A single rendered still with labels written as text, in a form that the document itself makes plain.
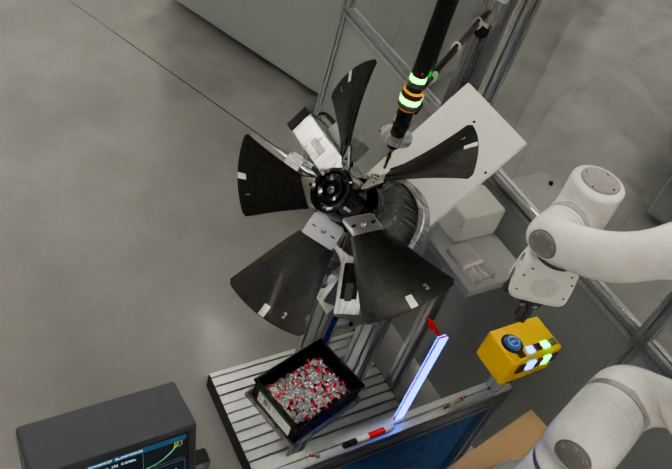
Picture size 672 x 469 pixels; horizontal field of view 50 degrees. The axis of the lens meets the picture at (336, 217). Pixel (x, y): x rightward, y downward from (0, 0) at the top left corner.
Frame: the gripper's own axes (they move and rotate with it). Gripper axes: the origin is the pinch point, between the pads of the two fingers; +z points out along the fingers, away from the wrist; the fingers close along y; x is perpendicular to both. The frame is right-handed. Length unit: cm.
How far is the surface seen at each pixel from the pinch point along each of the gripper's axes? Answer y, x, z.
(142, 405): -61, -26, 16
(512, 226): 23, 85, 56
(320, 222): -38, 40, 29
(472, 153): -8.6, 43.8, 1.2
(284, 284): -43, 28, 41
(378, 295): -22.3, 17.6, 25.2
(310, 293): -36, 28, 42
